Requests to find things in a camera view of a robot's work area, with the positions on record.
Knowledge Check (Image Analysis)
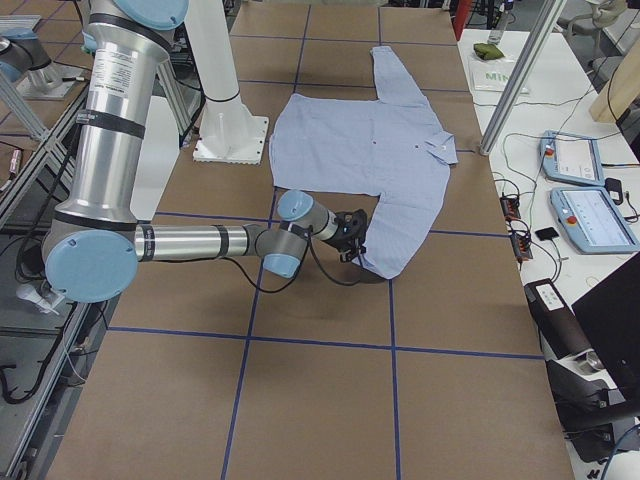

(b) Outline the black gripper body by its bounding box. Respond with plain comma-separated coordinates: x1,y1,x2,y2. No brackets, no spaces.
331,209,368,263

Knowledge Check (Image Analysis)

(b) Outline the light blue striped shirt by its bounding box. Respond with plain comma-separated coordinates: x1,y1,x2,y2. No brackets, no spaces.
269,46,458,279

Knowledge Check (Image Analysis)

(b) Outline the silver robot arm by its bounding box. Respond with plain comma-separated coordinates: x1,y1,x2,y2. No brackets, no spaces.
42,1,367,303
1,27,51,82

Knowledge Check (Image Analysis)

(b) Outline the far orange circuit board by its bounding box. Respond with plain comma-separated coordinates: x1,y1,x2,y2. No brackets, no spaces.
499,196,521,221

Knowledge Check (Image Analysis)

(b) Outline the orange circuit board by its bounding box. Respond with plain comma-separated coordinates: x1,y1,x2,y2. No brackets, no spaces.
499,196,521,221
509,231,533,263

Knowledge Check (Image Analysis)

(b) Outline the near orange circuit board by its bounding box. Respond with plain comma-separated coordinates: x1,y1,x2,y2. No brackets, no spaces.
509,231,533,263

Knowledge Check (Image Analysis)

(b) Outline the white MINI plastic bag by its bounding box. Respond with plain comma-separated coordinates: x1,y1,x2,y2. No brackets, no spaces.
468,53,516,92

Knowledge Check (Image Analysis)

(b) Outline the olive green pouch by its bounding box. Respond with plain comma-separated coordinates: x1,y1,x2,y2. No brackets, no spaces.
473,42,505,61

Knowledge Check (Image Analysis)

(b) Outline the far blue teach pendant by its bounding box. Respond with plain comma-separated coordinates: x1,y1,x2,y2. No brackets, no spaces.
540,130,605,187

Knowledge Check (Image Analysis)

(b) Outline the blue teach pendant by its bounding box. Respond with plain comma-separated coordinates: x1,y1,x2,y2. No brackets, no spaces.
540,130,605,187
549,187,639,254

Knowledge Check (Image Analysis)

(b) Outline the near blue teach pendant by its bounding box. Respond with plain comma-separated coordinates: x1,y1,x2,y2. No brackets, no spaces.
549,187,639,254

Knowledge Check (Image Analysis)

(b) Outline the black power adapter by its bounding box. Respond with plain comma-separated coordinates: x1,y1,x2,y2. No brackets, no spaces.
604,177,624,205

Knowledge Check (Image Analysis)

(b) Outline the black monitor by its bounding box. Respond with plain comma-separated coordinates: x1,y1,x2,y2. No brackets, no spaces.
572,255,639,398

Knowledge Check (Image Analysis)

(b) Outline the black label printer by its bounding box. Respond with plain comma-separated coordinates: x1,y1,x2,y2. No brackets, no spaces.
524,279,639,462

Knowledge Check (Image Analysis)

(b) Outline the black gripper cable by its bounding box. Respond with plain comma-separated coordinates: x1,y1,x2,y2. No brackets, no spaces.
234,234,366,294

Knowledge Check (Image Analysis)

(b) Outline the white camera stand pedestal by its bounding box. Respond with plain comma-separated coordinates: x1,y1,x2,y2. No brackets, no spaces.
185,0,269,165

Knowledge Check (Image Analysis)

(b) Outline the aluminium frame post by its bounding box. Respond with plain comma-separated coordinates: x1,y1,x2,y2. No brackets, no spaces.
479,0,566,156

